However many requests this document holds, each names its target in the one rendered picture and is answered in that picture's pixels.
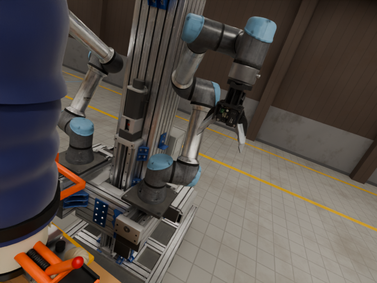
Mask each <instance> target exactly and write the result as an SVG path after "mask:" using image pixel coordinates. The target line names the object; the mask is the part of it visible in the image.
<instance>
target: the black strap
mask: <svg viewBox="0 0 377 283"><path fill-rule="evenodd" d="M60 200H61V188H60V180H58V184H57V190H56V193H55V195H54V198H53V200H52V201H51V202H50V203H49V204H48V205H47V206H46V207H45V208H44V209H43V210H42V211H41V212H40V213H39V214H37V215H36V216H34V217H32V218H30V219H28V220H25V221H23V222H21V223H18V224H17V225H13V226H10V227H7V228H2V229H0V243H4V242H7V241H10V240H13V239H17V238H19V237H22V236H24V235H27V234H29V233H31V232H32V231H34V230H36V229H38V228H39V227H41V226H43V225H44V224H45V223H46V222H47V221H49V220H50V219H51V218H52V217H53V216H54V214H55V213H56V211H57V209H58V207H59V204H60Z"/></svg>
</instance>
